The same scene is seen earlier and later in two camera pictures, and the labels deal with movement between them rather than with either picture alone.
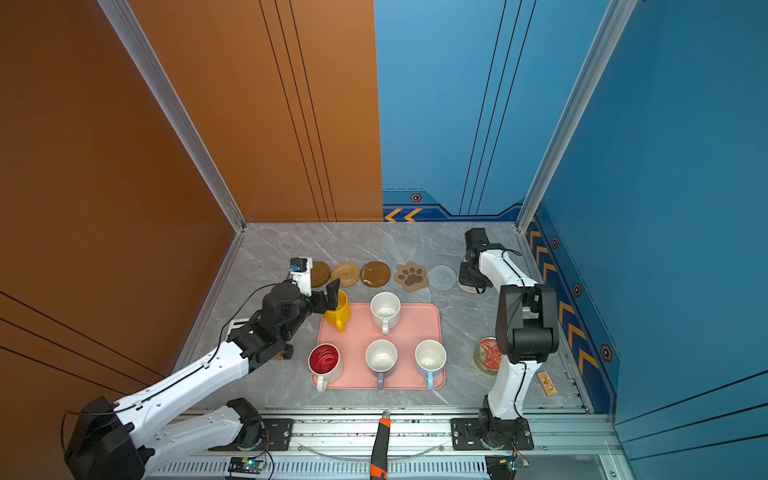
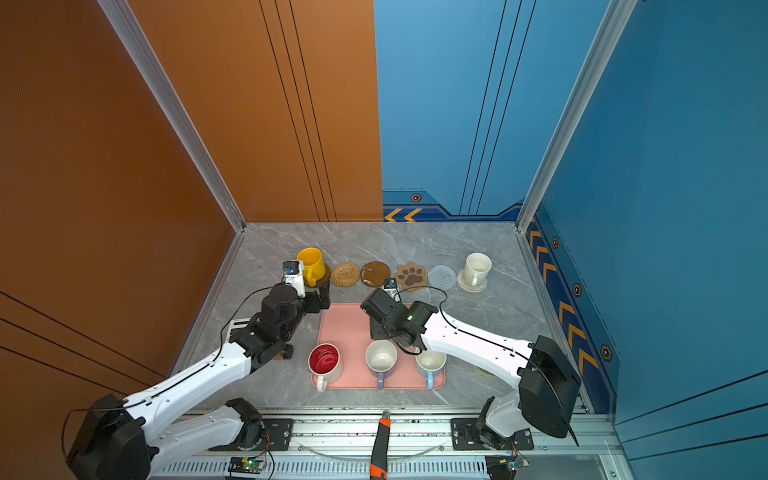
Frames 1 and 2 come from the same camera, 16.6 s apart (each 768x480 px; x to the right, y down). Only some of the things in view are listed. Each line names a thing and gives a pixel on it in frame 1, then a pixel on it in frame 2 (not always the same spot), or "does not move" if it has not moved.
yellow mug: (341, 314) to (314, 267)
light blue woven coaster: (441, 278) does not move
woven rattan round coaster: (347, 273) does not move
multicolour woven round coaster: (469, 288) does not move
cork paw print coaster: (412, 277) does not move
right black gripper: (463, 277) to (375, 330)
